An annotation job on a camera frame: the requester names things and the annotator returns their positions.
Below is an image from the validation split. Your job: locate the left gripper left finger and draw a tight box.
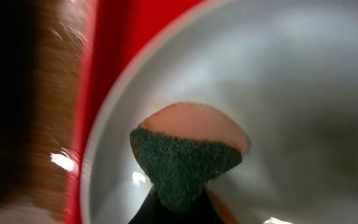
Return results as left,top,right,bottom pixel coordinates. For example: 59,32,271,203
129,187,170,224

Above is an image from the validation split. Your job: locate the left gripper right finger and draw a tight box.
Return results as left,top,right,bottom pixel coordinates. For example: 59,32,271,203
191,189,224,224

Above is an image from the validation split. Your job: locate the green and orange sponge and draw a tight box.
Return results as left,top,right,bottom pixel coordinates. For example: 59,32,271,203
129,102,249,214

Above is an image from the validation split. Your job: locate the light blue plate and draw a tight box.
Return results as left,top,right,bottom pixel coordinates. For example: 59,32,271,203
80,1,358,223

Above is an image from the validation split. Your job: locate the red plastic tray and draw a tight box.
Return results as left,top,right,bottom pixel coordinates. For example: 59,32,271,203
63,0,201,224

